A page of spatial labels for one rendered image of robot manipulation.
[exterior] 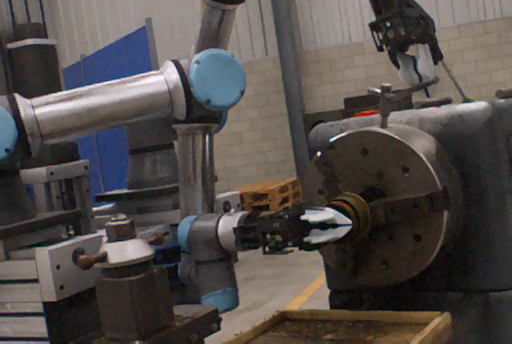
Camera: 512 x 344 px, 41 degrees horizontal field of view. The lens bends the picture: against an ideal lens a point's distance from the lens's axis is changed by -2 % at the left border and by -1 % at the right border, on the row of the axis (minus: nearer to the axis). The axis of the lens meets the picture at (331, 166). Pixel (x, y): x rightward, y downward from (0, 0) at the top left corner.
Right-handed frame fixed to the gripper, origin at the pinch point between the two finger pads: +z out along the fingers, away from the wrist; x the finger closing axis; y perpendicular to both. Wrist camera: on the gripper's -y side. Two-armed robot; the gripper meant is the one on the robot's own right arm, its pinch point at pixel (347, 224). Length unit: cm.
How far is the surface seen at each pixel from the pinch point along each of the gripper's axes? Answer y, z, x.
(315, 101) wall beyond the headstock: -910, -553, 46
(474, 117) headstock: -31.5, 14.9, 14.6
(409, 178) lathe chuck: -14.9, 6.2, 5.3
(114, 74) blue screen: -393, -470, 91
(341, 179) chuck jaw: -9.5, -5.3, 6.9
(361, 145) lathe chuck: -14.9, -2.9, 12.5
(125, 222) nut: 40.9, -9.6, 9.2
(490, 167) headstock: -31.0, 17.0, 4.3
